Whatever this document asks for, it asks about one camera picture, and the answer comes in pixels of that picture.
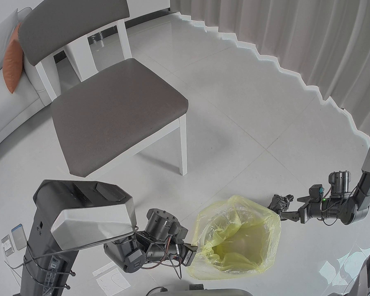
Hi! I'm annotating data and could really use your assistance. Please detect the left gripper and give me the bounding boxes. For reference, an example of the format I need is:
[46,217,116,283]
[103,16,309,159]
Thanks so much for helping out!
[147,242,201,267]

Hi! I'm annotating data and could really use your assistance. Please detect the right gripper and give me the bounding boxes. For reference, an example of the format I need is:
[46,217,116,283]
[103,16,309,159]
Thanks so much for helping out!
[279,196,329,224]

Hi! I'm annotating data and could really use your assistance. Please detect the black plastic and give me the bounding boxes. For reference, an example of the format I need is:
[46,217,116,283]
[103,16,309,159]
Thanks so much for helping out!
[268,193,295,214]

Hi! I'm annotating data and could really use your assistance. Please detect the yellow plastic bag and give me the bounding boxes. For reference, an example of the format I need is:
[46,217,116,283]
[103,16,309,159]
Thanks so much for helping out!
[185,194,282,281]

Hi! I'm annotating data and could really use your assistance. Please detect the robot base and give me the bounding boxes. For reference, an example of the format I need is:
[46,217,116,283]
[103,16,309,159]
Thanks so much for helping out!
[146,284,245,296]

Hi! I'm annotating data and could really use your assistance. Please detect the grey cushioned white chair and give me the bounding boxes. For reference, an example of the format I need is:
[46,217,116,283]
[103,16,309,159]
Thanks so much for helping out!
[18,0,189,218]

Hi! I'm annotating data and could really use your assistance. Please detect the pale beige curtain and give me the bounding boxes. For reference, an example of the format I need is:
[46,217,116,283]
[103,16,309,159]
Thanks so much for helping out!
[169,0,370,158]

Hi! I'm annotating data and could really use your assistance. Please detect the white sofa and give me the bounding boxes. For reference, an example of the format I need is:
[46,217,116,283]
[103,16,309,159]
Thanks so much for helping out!
[0,7,50,157]

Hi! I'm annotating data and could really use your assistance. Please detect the orange pillow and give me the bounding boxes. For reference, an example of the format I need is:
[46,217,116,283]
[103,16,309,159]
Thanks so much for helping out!
[4,22,25,94]

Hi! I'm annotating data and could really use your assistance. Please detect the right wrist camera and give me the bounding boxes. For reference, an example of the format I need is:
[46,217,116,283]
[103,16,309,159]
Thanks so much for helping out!
[308,184,324,202]

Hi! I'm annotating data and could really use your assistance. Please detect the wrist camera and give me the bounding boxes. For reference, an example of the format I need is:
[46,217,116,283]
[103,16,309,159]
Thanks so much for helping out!
[308,184,324,202]
[169,222,189,244]

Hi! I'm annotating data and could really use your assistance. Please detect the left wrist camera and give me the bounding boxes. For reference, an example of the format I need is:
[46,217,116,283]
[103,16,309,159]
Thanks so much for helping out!
[169,222,189,244]

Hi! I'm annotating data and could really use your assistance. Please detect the white cable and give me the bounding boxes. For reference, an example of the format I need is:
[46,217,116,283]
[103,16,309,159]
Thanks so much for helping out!
[1,242,23,271]

